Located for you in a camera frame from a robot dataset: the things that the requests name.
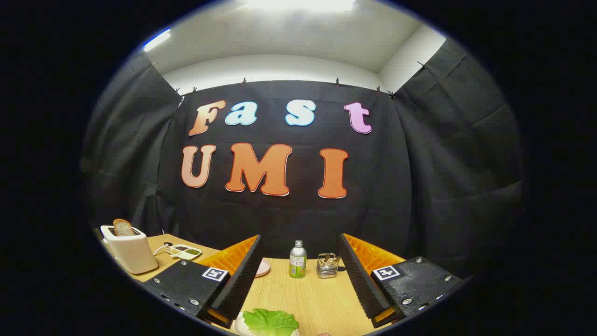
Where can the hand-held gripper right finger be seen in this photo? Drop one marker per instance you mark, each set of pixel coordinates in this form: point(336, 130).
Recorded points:
point(361, 280)

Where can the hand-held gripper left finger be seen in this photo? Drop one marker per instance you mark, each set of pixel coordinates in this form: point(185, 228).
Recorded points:
point(242, 280)

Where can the green lettuce leaf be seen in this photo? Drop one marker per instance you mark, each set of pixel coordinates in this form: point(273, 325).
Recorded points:
point(270, 322)

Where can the toasted bread slice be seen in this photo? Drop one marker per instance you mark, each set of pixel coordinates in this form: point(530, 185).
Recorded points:
point(123, 227)

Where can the pink plate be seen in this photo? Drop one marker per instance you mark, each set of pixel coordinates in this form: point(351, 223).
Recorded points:
point(263, 268)

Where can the white rounded square dish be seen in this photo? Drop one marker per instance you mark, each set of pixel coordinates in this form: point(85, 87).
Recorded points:
point(239, 325)

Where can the silver bottle with green label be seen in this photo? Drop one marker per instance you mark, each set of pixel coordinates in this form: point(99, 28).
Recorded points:
point(297, 261)

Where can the white divided spice tray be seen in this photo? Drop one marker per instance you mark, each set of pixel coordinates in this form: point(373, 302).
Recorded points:
point(184, 252)

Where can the black backdrop cloth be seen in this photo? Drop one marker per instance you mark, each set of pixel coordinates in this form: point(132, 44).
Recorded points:
point(280, 219)

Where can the white toaster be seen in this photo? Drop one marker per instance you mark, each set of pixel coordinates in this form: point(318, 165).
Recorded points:
point(133, 254)

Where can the small ceiling light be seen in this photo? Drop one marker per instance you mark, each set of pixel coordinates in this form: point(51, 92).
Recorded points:
point(157, 40)

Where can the wide ceiling light panel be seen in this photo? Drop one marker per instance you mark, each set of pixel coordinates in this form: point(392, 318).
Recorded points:
point(298, 4)

